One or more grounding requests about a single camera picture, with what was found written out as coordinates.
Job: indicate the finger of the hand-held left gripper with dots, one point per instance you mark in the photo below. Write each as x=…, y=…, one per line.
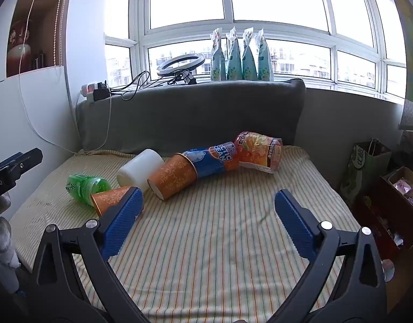
x=18, y=166

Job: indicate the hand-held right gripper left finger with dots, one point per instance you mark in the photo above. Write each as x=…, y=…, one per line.
x=124, y=218

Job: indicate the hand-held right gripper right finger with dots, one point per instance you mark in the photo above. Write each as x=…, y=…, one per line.
x=295, y=223

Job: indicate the large orange patterned paper cup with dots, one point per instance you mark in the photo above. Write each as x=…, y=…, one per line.
x=173, y=178

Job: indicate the small orange patterned paper cup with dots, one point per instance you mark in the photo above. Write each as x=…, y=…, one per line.
x=109, y=199

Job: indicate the white plastic cup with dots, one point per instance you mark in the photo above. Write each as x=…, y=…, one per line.
x=139, y=170

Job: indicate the clear orange printed cup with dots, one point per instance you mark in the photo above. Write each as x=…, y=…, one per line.
x=258, y=151

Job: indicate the person's left hand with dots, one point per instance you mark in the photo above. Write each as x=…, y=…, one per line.
x=3, y=239

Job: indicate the green plastic bottle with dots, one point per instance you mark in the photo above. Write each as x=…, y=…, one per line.
x=85, y=186

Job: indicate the green paper bag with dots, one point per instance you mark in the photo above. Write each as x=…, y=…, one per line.
x=358, y=171

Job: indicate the striped bed sheet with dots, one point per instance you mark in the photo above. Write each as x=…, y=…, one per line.
x=210, y=242

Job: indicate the brown cardboard box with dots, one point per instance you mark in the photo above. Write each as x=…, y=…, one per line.
x=395, y=215

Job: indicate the white power strip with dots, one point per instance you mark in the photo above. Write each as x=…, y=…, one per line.
x=87, y=91

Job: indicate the blue labelled can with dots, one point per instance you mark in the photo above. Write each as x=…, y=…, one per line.
x=210, y=161

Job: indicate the black charger plug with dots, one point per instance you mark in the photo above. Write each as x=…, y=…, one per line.
x=101, y=93

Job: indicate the red and white vase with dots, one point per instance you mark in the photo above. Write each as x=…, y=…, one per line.
x=19, y=55

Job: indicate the pink packet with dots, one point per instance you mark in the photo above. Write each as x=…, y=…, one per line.
x=403, y=186

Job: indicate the grey headboard cushion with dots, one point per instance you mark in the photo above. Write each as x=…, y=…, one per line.
x=193, y=117

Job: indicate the teal snack packet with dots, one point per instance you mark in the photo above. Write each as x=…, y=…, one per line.
x=216, y=60
x=264, y=60
x=250, y=62
x=234, y=62

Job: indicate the yellow green curtain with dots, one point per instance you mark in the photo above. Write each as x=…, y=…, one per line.
x=410, y=33

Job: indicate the wooden wall shelf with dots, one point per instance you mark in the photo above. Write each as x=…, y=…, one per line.
x=55, y=33

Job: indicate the white window frame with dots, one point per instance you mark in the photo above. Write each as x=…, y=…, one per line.
x=228, y=23

